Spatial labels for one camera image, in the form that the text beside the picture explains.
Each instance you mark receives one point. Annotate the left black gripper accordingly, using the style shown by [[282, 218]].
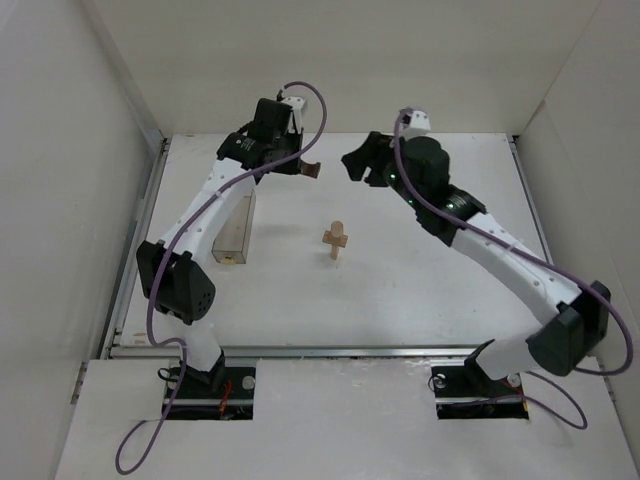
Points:
[[288, 151]]

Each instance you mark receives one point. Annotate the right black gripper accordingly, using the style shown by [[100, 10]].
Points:
[[379, 163]]

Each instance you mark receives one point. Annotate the dark brown notched block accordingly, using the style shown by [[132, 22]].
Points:
[[310, 170]]

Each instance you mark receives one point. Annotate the light wood rounded block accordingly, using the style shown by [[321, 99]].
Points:
[[336, 229]]

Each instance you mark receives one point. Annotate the light wood notched block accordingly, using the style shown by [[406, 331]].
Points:
[[338, 241]]

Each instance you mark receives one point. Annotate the tall light wood block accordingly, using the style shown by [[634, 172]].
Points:
[[335, 251]]

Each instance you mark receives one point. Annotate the clear plastic box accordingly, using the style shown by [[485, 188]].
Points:
[[231, 245]]

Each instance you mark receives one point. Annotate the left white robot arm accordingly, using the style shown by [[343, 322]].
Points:
[[172, 269]]

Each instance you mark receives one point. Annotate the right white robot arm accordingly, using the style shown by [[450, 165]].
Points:
[[572, 319]]

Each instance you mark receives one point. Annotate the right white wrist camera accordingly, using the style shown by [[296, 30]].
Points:
[[414, 123]]

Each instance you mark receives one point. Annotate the metal rail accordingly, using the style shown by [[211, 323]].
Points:
[[291, 352]]

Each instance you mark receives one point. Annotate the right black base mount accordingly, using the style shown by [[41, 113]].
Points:
[[462, 394]]

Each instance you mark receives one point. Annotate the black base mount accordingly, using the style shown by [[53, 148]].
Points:
[[462, 394], [232, 401]]

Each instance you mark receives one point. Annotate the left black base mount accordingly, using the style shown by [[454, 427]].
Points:
[[232, 401]]

